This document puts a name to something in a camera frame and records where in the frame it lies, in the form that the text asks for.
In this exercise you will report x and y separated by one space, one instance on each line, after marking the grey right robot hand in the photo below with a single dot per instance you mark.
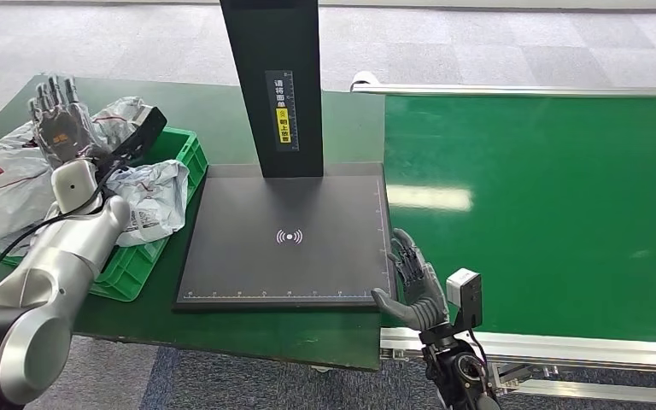
424 305

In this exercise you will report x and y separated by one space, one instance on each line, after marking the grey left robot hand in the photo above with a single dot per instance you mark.
65 136

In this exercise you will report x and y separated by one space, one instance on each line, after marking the grey mailer bag red print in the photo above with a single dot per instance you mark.
118 119

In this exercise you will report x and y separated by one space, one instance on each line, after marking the green conveyor belt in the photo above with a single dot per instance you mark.
560 158

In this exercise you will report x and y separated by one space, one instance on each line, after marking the green plastic crate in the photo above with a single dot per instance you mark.
130 271

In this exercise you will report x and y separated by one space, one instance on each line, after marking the black scanner column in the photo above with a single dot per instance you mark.
260 56

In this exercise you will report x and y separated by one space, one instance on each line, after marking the black yellow column label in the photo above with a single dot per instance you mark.
282 113

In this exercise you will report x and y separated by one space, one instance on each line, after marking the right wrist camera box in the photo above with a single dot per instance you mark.
466 297

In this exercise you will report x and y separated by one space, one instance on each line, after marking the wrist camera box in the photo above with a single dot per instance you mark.
144 133
466 297

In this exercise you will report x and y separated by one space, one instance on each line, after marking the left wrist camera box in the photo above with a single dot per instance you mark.
144 133

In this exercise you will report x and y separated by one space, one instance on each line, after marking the black scanner base plate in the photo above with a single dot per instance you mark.
333 226

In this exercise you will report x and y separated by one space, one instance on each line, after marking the wide silver conveyor frame rail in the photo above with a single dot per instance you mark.
616 355

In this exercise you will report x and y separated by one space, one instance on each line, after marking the thin silver conveyor rail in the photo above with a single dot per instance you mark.
531 89

